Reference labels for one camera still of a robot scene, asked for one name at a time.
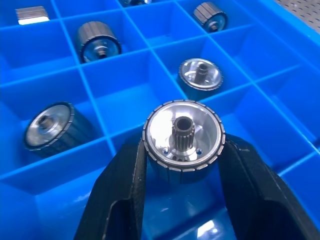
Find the metal roller with black rim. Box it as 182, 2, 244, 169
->
192, 1, 229, 33
119, 0, 153, 8
177, 57, 224, 100
75, 21, 123, 64
23, 101, 97, 159

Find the metal nut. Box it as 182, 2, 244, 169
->
142, 99, 227, 185

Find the small silver metal block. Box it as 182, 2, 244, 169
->
14, 6, 50, 26

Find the perforated steel tray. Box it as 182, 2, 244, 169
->
273, 0, 320, 38

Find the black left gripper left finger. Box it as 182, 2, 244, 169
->
73, 138, 149, 240

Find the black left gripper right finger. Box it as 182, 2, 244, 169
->
217, 134, 320, 240

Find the blue plastic compartment tray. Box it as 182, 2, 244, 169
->
0, 0, 320, 240

